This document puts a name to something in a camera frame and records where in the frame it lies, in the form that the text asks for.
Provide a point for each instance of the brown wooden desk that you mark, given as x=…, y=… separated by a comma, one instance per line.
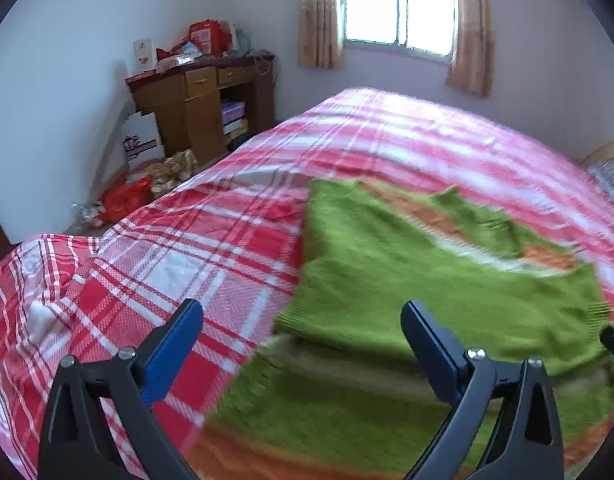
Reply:
x=202, y=110

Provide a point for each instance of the beige curtain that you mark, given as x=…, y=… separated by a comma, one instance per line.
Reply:
x=319, y=15
x=471, y=30

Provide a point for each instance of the red plastic bag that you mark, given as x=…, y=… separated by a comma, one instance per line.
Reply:
x=126, y=199

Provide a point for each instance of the red plaid bed sheet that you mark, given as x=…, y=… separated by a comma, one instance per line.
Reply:
x=227, y=245

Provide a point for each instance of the patterned pillow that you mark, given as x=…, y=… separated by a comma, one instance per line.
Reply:
x=612, y=176

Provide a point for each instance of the red box on desk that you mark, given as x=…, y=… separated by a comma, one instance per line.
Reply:
x=207, y=36

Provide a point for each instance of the white card box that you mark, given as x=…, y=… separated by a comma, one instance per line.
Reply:
x=144, y=56

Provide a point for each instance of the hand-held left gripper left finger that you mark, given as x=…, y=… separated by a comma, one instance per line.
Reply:
x=171, y=352

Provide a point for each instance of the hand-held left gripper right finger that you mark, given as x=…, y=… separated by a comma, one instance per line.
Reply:
x=429, y=347

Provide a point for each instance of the crumpled beige floral bag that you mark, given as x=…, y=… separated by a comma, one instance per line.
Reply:
x=174, y=169

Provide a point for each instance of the green knitted sweater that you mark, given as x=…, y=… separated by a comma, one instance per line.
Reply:
x=387, y=270

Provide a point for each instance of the window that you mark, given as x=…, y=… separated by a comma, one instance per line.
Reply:
x=399, y=5

